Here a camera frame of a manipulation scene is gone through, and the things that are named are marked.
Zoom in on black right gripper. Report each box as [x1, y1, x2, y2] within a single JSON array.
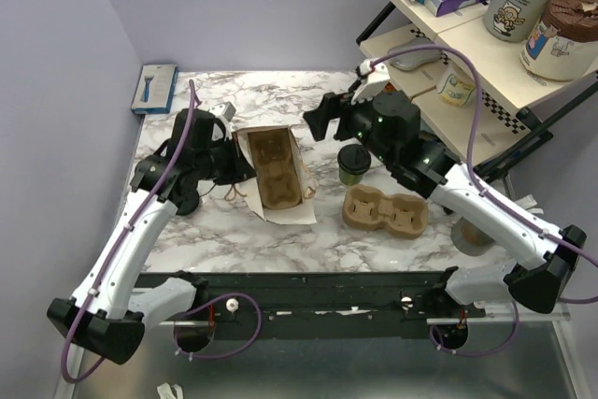
[[303, 82, 395, 166]]

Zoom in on brown cardboard cup carrier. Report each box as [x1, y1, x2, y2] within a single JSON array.
[[342, 184, 429, 239], [248, 128, 303, 210]]

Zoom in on black plastic cup lid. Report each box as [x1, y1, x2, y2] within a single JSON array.
[[177, 192, 202, 217], [337, 144, 371, 176]]

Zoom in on white plastic scrap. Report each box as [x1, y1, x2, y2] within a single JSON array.
[[157, 383, 184, 399]]

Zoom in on blue razor package box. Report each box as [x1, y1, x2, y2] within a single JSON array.
[[131, 64, 178, 115]]

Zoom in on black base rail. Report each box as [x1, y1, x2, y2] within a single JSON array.
[[135, 270, 524, 342]]

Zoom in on white printed mug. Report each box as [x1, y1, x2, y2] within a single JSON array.
[[436, 62, 477, 107]]

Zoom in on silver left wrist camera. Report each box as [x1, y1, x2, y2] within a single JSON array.
[[209, 102, 236, 122]]

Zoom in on green paper cup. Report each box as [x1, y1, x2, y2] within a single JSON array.
[[337, 144, 371, 186]]

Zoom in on beige black folding shelf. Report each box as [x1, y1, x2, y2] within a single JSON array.
[[356, 0, 597, 180]]

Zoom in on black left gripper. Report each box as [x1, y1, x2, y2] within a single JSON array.
[[194, 133, 258, 187]]

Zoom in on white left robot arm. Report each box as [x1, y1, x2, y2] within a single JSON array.
[[47, 104, 255, 364]]

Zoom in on brown paper bag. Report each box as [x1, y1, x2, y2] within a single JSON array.
[[234, 126, 318, 225]]

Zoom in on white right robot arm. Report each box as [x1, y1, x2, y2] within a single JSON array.
[[303, 92, 587, 317]]

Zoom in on grey stone-shaped pouch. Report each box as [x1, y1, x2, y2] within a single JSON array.
[[387, 50, 442, 72]]

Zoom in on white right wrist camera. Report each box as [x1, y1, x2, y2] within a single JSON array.
[[349, 59, 391, 105]]

